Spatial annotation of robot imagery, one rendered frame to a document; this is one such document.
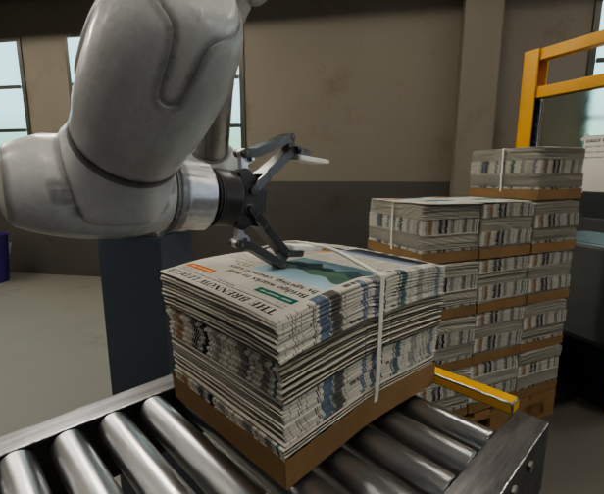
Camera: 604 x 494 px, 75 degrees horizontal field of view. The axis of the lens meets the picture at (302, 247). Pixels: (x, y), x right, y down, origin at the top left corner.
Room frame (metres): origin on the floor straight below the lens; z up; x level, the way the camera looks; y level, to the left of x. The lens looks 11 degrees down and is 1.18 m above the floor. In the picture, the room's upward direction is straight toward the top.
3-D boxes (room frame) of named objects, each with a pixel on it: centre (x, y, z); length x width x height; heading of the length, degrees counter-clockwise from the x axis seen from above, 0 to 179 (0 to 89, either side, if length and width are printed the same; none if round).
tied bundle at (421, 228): (1.68, -0.51, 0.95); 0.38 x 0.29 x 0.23; 22
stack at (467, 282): (1.61, -0.38, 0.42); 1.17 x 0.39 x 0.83; 113
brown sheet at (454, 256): (1.67, -0.51, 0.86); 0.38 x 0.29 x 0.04; 22
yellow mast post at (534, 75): (2.37, -1.32, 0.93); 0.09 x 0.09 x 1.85; 23
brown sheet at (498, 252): (1.78, -0.78, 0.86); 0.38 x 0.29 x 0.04; 22
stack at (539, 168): (1.89, -1.05, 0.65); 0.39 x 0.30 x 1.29; 23
